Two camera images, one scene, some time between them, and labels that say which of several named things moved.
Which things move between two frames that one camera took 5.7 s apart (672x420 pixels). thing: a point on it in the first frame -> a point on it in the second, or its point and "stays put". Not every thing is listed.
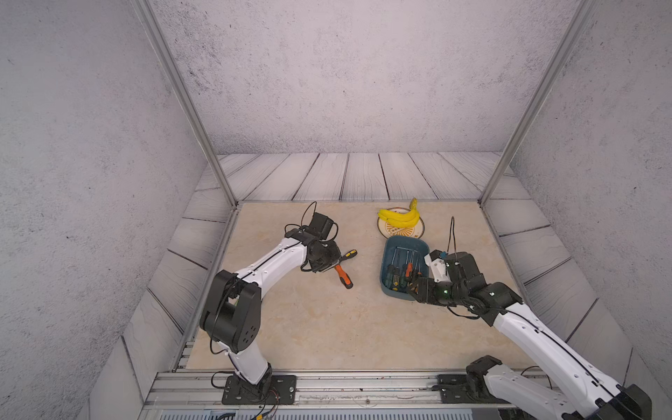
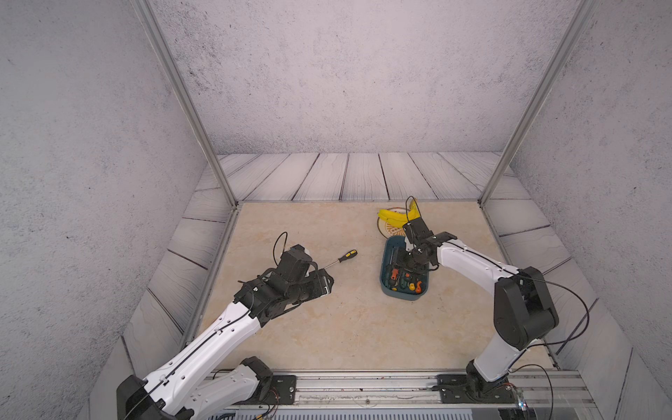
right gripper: x=423 y=290 -> x=401 y=264
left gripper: x=336 y=255 -> x=320 y=283
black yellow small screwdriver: x=350 y=254 stays put
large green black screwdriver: x=388 y=277 stays put
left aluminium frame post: x=184 y=93 stays put
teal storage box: x=403 y=258 stays put
